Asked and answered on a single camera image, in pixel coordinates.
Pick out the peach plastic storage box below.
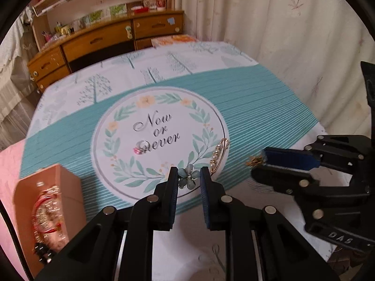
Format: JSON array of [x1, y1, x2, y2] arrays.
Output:
[[13, 164, 87, 278]]

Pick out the red string bracelet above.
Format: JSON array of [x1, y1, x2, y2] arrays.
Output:
[[30, 187, 64, 235]]

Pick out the gold leaf bracelet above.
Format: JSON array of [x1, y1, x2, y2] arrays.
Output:
[[34, 199, 64, 241]]

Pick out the green picture card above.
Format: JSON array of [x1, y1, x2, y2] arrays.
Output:
[[87, 11, 104, 24], [109, 4, 127, 17]]

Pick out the tree print tablecloth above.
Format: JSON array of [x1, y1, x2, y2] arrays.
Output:
[[19, 41, 337, 281]]

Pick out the pale blue flower brooch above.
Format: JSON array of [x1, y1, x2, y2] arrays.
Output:
[[178, 165, 200, 188]]

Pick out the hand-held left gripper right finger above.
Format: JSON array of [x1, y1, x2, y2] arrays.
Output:
[[199, 166, 341, 281]]

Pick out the wooden desk with drawers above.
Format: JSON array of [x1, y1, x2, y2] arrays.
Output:
[[26, 10, 186, 92]]

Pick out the black bead bracelet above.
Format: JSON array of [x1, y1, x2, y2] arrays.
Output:
[[32, 241, 57, 266]]

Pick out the gold flower brooch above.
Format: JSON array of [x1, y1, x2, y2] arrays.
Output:
[[247, 155, 267, 167]]

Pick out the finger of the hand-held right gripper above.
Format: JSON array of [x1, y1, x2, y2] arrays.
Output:
[[263, 135, 372, 176], [251, 165, 372, 226]]

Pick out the cream leaf print curtain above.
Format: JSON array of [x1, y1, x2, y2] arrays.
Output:
[[173, 0, 375, 166]]

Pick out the pink fluffy blanket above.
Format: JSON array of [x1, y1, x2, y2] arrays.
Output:
[[0, 140, 39, 276]]

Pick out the gold pearl safety pin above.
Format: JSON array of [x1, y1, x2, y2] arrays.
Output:
[[209, 137, 231, 170]]

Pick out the pink stone ring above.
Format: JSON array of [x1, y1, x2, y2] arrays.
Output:
[[132, 140, 150, 155]]

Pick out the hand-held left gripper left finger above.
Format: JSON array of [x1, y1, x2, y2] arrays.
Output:
[[35, 167, 179, 281]]

